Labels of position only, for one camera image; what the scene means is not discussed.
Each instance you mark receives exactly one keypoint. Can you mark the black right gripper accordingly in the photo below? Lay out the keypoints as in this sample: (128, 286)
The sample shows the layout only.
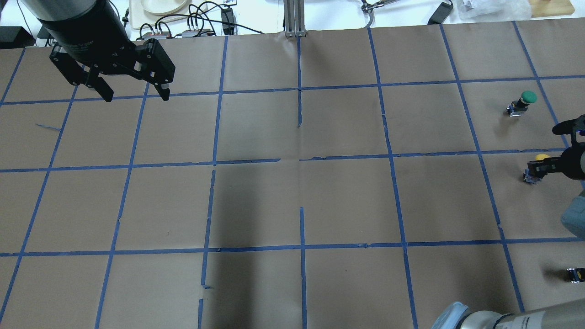
(572, 165)

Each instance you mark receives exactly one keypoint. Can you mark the aluminium frame post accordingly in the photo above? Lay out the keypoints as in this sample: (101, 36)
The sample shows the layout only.
(294, 18)

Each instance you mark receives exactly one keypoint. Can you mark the small black switch block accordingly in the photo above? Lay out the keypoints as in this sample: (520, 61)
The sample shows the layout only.
(575, 275)

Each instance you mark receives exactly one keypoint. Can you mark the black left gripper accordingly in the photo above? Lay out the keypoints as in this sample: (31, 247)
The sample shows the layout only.
(87, 34)

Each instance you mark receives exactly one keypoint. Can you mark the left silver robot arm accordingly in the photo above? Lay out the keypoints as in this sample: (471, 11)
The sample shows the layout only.
(91, 42)

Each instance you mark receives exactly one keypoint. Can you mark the clear plastic bag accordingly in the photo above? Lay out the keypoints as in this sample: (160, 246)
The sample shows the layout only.
(493, 10)

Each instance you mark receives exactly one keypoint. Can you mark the green push button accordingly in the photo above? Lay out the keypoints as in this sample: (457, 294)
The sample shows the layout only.
(519, 107)

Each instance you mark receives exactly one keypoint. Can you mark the black power adapter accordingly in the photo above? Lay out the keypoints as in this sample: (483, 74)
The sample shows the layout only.
(441, 13)

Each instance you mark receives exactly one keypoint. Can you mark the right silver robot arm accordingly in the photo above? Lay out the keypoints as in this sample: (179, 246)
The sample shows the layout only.
(567, 315)

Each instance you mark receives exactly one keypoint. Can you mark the yellow push button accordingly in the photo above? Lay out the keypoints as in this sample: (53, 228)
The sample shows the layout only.
(536, 170)

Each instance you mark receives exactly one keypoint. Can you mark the wooden cutting board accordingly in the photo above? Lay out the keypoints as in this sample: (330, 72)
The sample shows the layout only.
(550, 8)

